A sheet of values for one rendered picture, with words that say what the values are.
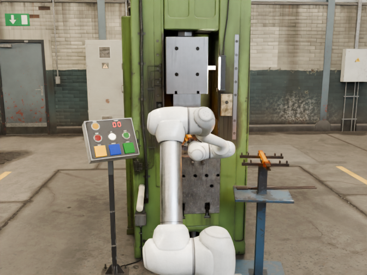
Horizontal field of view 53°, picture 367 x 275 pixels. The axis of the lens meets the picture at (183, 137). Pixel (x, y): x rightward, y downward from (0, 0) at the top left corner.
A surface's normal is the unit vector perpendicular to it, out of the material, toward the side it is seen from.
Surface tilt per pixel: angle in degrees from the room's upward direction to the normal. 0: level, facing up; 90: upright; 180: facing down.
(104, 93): 90
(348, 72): 90
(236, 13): 90
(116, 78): 90
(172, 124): 69
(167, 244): 59
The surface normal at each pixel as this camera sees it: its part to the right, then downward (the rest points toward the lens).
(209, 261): -0.02, 0.09
